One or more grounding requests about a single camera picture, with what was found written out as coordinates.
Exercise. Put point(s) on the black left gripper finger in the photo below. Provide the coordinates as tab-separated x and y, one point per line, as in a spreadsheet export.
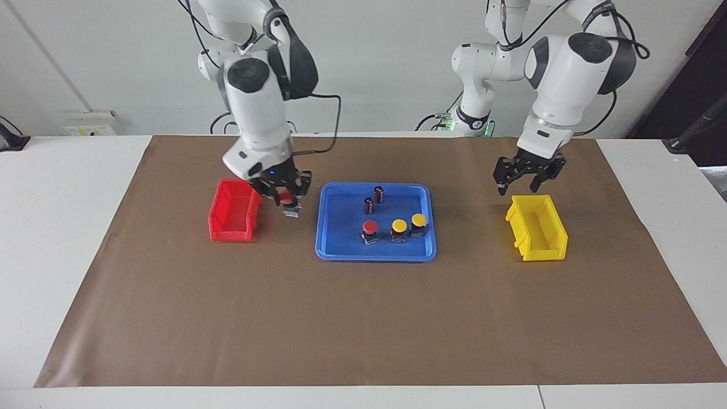
548	177
501	173

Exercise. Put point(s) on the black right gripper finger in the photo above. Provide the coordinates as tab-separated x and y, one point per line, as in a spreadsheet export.
303	183
271	194

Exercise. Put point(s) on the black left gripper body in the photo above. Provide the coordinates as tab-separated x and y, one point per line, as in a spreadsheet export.
531	163

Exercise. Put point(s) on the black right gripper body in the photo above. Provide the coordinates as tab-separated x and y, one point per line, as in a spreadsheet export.
275	176

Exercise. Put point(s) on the red push button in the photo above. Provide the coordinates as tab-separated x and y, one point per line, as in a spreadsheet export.
370	227
287	197

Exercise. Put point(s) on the yellow push button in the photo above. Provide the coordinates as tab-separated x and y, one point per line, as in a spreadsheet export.
399	225
418	220

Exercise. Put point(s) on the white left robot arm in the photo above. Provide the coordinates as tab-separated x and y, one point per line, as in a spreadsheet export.
559	85

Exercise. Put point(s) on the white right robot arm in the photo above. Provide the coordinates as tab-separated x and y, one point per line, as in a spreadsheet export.
255	108

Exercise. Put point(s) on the red plastic storage bin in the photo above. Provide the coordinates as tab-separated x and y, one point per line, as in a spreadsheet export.
230	234

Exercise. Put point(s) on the blue plastic tray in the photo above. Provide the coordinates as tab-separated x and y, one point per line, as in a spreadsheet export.
341	238

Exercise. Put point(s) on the black cylindrical capacitor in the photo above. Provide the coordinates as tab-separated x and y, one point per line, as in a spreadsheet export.
378	193
368	205

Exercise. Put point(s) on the yellow plastic storage bin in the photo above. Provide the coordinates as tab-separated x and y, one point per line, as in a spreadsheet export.
542	253

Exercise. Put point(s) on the green lit base connector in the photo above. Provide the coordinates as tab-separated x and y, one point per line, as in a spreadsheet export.
446	120

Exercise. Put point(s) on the brown paper table mat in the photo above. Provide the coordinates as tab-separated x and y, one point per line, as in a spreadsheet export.
363	318

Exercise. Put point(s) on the black stand pole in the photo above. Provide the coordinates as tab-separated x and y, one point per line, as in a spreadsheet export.
690	133

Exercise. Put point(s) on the grey metal object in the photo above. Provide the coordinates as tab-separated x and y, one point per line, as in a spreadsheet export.
717	182

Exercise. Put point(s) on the black background panel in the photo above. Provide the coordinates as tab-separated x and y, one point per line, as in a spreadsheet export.
698	74

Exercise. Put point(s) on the white power strip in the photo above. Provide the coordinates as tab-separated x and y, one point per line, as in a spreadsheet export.
91	122

